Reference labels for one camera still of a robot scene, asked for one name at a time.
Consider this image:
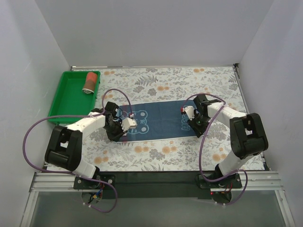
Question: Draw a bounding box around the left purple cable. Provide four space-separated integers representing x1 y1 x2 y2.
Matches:
22 88 134 213

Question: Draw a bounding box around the orange brown bear towel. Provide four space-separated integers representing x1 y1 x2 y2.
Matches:
82 72 98 94

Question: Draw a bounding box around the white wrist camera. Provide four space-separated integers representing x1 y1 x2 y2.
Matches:
181 106 195 120
121 117 137 131

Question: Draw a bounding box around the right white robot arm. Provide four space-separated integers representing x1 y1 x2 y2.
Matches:
182 93 268 183

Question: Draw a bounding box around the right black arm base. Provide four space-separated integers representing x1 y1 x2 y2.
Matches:
195 174 242 189

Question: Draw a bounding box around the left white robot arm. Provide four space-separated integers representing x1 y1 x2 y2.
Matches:
45 102 126 179

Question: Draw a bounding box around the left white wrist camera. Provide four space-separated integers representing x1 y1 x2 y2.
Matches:
121 117 137 131

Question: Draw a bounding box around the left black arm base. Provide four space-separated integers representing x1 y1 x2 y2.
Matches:
73 174 116 190

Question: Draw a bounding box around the blue towel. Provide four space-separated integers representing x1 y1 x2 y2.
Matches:
119 100 195 142

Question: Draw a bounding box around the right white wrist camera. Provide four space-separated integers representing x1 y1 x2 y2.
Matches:
181 106 195 120

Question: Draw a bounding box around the green plastic tray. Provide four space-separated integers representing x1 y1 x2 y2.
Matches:
48 71 100 124

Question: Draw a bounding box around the aluminium frame rail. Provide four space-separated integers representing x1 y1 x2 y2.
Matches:
21 171 295 227

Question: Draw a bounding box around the floral table mat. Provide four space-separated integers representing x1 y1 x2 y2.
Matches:
46 67 266 172

